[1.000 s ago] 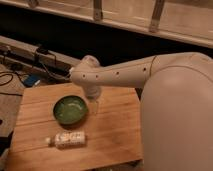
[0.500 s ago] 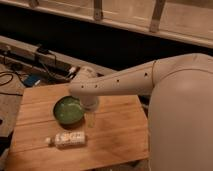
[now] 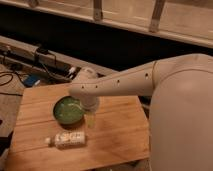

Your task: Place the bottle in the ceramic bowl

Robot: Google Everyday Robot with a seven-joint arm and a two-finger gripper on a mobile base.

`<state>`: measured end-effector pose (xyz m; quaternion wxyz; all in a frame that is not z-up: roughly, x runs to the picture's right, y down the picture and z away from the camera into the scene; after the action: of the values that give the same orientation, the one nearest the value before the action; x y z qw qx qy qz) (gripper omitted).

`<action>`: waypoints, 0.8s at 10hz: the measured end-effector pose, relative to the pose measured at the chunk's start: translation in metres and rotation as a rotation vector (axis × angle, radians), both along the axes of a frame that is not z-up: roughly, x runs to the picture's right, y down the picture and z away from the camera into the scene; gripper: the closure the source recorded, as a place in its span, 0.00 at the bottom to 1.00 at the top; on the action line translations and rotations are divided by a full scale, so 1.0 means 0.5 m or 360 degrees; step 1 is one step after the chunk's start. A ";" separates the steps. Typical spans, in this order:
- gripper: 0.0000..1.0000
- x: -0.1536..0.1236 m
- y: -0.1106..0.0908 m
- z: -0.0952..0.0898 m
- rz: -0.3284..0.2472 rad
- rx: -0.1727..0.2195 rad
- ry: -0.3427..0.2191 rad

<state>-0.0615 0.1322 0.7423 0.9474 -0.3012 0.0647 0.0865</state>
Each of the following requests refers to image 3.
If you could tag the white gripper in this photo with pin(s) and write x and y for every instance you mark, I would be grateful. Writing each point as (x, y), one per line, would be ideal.
(90, 104)

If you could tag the metal bracket left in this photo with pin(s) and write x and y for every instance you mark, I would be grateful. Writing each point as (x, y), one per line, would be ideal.
(97, 10)

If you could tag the white plug connector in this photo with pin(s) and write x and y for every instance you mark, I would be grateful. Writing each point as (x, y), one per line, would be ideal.
(71, 71)

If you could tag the metal bracket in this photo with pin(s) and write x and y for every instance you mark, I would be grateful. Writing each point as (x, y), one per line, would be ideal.
(97, 10)
(156, 15)

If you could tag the clear plastic bottle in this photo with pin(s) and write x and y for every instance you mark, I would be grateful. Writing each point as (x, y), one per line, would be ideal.
(66, 139)

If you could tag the black clamp device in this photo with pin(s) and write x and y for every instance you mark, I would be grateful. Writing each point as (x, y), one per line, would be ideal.
(41, 50)

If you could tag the green ceramic bowl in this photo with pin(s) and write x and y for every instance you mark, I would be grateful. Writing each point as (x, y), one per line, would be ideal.
(67, 110)

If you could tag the metal bracket right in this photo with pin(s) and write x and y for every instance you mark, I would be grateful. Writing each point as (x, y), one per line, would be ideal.
(156, 15)

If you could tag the wooden board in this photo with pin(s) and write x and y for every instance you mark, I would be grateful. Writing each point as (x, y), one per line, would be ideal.
(118, 134)

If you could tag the blue box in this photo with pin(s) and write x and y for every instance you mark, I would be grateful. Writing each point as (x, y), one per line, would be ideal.
(31, 80)

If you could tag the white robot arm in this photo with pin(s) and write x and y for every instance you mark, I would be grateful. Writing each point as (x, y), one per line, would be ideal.
(181, 109)

